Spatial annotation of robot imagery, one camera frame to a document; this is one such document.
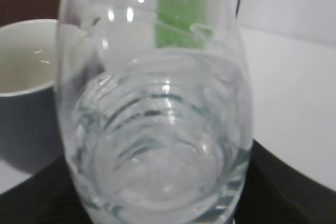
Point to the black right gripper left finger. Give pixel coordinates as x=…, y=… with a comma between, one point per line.
x=47, y=197

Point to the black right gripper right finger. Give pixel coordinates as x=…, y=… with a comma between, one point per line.
x=276, y=193

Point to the clear cestbon water bottle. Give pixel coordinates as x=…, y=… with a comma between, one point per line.
x=161, y=135

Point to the dark grey-blue mug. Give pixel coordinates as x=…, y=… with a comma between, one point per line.
x=33, y=122

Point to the green sprite bottle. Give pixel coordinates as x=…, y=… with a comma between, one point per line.
x=181, y=24

